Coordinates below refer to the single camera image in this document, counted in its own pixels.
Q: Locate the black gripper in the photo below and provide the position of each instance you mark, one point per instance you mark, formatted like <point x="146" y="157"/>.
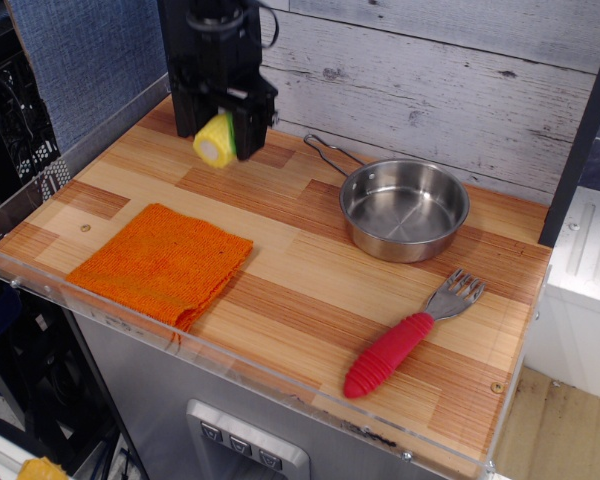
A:
<point x="228" y="40"/>

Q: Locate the yellow green toy corn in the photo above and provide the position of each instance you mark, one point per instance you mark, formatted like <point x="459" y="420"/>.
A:
<point x="214" y="143"/>

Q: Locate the orange knitted cloth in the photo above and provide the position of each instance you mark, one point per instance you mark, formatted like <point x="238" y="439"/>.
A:
<point x="165" y="265"/>

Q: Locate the blue fabric panel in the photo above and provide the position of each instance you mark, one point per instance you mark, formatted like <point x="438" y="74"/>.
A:
<point x="99" y="65"/>

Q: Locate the small steel pan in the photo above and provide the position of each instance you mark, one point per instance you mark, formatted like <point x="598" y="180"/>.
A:
<point x="399" y="210"/>

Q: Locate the black crate rack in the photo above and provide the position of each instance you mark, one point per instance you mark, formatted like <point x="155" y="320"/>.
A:
<point x="27" y="139"/>

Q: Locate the clear acrylic table guard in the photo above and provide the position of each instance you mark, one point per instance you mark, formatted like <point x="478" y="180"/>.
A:
<point x="237" y="327"/>

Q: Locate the silver cabinet button panel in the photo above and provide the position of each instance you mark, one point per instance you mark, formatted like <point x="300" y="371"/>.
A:
<point x="230" y="448"/>

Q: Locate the white metal side cabinet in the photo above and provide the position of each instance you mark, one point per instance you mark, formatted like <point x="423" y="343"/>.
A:
<point x="564" y="338"/>

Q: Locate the black vertical post left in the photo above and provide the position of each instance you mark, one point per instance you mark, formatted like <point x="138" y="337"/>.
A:
<point x="177" y="37"/>

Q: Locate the black vertical post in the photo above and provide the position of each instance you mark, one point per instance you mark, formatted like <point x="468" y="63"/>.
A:
<point x="573" y="168"/>
<point x="177" y="37"/>

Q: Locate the red handled metal fork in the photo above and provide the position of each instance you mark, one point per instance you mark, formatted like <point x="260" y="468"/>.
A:
<point x="379" y="361"/>

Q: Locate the black vertical post right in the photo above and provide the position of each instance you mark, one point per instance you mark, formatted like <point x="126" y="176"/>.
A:
<point x="573" y="168"/>

